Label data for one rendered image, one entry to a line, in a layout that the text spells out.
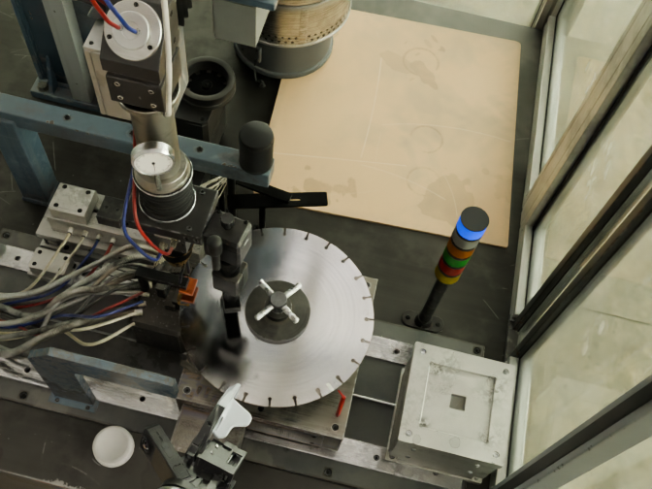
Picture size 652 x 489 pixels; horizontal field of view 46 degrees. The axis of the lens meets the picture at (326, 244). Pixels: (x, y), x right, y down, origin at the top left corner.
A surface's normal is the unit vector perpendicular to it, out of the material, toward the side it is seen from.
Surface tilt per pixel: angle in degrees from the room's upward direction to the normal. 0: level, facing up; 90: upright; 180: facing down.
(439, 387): 0
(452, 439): 0
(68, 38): 90
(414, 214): 0
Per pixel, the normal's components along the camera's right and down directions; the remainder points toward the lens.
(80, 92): -0.22, 0.85
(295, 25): 0.15, 0.88
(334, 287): 0.09, -0.47
